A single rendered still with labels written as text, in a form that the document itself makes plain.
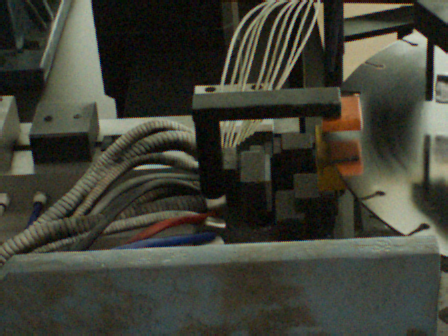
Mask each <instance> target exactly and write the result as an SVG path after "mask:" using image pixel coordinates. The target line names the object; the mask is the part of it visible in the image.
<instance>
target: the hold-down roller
mask: <svg viewBox="0 0 448 336"><path fill-rule="evenodd" d="M435 92H436V97H435V99H436V103H440V104H448V72H437V73H436V87H435Z"/></svg>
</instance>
